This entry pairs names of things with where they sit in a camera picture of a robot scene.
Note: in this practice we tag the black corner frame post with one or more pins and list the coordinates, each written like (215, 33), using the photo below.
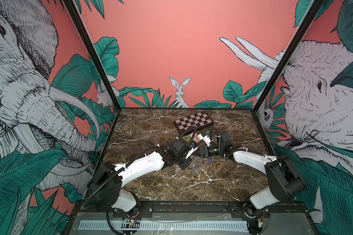
(307, 20)
(83, 33)

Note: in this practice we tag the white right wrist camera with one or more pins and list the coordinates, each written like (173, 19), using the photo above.
(206, 138)

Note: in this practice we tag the black corner frame post left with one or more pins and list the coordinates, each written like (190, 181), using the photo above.
(83, 33)

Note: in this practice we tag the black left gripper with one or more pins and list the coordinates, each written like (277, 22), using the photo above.
(184, 166)

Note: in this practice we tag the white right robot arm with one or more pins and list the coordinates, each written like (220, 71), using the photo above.
(284, 180)

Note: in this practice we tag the white perforated strip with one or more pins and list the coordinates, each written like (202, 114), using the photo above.
(232, 226)

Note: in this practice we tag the folding chess board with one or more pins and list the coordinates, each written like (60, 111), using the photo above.
(200, 120)

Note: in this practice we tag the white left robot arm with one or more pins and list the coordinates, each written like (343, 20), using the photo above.
(106, 187)

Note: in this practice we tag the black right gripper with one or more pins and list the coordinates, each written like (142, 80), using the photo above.
(205, 152)

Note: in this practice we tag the yellow butterfly toy block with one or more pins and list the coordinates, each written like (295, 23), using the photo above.
(188, 137)

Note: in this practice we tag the black corner frame post right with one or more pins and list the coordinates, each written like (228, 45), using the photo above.
(307, 20)

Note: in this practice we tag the playing card box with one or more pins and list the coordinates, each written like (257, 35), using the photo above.
(197, 138)

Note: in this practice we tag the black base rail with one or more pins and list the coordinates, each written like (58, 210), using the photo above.
(234, 209)

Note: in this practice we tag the test tube with blue stopper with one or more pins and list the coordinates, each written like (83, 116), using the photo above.
(196, 163)

